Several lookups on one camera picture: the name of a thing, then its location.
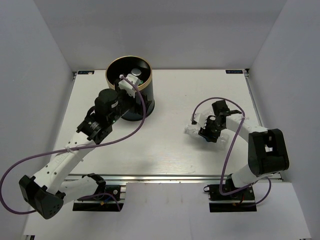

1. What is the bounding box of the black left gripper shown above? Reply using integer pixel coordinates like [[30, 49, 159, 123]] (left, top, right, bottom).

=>
[[108, 80, 152, 125]]

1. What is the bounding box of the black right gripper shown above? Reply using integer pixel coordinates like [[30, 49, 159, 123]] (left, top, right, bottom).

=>
[[199, 116, 226, 143]]

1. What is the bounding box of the clear bottle blue label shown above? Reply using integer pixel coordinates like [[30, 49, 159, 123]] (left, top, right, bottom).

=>
[[184, 124, 230, 147]]

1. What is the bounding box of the clear jar with silver lid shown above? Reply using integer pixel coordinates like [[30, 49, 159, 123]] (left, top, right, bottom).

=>
[[131, 68, 142, 77]]

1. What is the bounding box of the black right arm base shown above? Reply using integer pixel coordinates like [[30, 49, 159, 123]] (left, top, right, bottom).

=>
[[203, 184, 257, 213]]

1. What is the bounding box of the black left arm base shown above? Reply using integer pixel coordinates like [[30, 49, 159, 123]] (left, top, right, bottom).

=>
[[72, 184, 126, 212]]

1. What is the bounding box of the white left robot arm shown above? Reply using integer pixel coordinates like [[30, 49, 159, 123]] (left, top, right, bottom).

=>
[[19, 87, 154, 220]]

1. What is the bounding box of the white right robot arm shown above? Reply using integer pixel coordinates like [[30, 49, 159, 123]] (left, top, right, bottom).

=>
[[191, 97, 290, 200]]

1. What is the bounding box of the dark bin with gold rim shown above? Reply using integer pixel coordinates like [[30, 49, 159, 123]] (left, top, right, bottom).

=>
[[105, 55, 155, 117]]

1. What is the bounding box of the blue sticker left corner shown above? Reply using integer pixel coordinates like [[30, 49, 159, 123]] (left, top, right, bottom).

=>
[[77, 70, 95, 75]]

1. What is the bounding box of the blue sticker corner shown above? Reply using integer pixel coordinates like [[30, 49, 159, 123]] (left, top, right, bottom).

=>
[[77, 70, 95, 75], [225, 69, 243, 74]]

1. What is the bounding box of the blue sticker right corner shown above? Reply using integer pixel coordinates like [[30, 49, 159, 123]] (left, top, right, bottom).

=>
[[225, 69, 243, 74]]

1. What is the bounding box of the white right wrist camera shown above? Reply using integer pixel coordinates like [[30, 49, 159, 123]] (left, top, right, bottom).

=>
[[191, 112, 209, 128]]

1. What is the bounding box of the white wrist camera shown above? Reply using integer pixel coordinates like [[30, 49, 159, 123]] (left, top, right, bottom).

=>
[[118, 73, 142, 98], [191, 112, 209, 128]]

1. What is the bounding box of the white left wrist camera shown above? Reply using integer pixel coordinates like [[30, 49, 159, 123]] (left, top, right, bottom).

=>
[[118, 73, 142, 98]]

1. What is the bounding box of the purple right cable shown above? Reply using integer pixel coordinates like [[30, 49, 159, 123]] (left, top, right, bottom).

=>
[[191, 96, 272, 206]]

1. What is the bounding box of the purple cable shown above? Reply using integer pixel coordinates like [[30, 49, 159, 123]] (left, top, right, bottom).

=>
[[191, 96, 272, 206], [0, 74, 146, 215]]

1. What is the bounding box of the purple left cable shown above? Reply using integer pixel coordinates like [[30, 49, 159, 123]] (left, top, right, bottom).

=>
[[0, 74, 146, 215]]

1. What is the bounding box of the aluminium rail front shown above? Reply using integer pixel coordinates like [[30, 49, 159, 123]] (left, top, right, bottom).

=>
[[64, 173, 283, 185]]

